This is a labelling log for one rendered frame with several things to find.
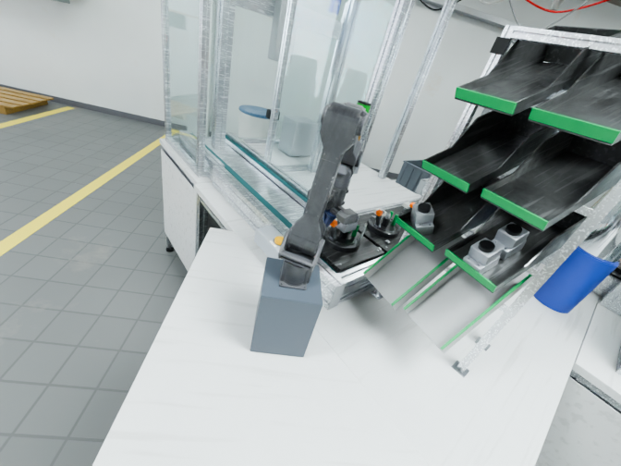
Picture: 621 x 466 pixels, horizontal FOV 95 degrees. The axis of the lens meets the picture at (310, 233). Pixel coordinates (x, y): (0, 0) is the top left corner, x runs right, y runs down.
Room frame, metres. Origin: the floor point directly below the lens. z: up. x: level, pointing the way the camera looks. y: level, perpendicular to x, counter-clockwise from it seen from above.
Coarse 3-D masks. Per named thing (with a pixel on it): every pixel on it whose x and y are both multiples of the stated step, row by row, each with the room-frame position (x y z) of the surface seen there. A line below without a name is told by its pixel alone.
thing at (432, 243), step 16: (432, 192) 0.76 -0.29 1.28; (448, 192) 0.80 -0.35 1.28; (464, 192) 0.82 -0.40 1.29; (480, 192) 0.82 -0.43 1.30; (432, 208) 0.76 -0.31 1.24; (448, 208) 0.76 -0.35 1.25; (464, 208) 0.76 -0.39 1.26; (480, 208) 0.75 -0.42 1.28; (496, 208) 0.71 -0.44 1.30; (400, 224) 0.69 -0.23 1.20; (448, 224) 0.70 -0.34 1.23; (464, 224) 0.70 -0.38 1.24; (480, 224) 0.69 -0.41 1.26; (432, 240) 0.64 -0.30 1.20; (448, 240) 0.63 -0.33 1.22
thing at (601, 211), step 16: (512, 32) 0.78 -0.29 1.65; (528, 32) 0.76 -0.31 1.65; (544, 32) 0.74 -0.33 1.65; (560, 32) 0.72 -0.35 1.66; (576, 48) 0.71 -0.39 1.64; (592, 48) 0.68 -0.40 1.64; (608, 48) 0.66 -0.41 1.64; (464, 112) 0.79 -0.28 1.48; (464, 128) 0.78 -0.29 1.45; (448, 144) 0.79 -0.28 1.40; (432, 176) 0.79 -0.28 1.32; (608, 208) 0.56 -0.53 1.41; (592, 224) 0.56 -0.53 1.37; (400, 240) 0.79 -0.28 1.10; (576, 240) 0.56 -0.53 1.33; (560, 256) 0.57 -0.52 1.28; (544, 272) 0.56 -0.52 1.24; (528, 288) 0.57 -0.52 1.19; (512, 304) 0.57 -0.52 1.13; (480, 352) 0.56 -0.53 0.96; (464, 368) 0.56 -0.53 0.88
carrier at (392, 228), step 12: (360, 216) 1.14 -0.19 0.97; (372, 216) 1.10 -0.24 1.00; (384, 216) 1.09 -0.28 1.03; (360, 228) 1.03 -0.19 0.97; (372, 228) 1.03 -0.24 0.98; (384, 228) 1.05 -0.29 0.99; (396, 228) 1.08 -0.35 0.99; (372, 240) 0.96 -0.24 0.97; (384, 240) 0.99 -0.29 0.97; (396, 240) 1.02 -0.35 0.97; (384, 252) 0.92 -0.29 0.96
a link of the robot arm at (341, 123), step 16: (336, 112) 0.57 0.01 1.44; (352, 112) 0.57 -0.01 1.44; (336, 128) 0.56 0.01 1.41; (352, 128) 0.56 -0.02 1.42; (336, 144) 0.56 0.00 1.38; (352, 144) 0.58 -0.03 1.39; (320, 160) 0.56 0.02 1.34; (336, 160) 0.56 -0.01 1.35; (320, 176) 0.55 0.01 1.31; (320, 192) 0.55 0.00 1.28; (320, 208) 0.54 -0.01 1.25; (304, 224) 0.53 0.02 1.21; (320, 224) 0.53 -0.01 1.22; (288, 240) 0.52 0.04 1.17; (304, 240) 0.52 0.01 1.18; (320, 240) 0.52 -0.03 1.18
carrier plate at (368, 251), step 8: (360, 240) 0.94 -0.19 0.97; (368, 240) 0.95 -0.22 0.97; (328, 248) 0.83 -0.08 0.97; (360, 248) 0.89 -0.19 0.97; (368, 248) 0.90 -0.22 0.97; (376, 248) 0.92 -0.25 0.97; (320, 256) 0.79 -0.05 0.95; (328, 256) 0.78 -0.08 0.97; (336, 256) 0.79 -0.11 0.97; (344, 256) 0.80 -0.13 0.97; (352, 256) 0.82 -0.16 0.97; (360, 256) 0.83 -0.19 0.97; (368, 256) 0.85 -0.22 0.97; (376, 256) 0.87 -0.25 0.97; (336, 264) 0.75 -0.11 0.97; (344, 264) 0.76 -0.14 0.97; (352, 264) 0.77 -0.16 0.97; (336, 272) 0.73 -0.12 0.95
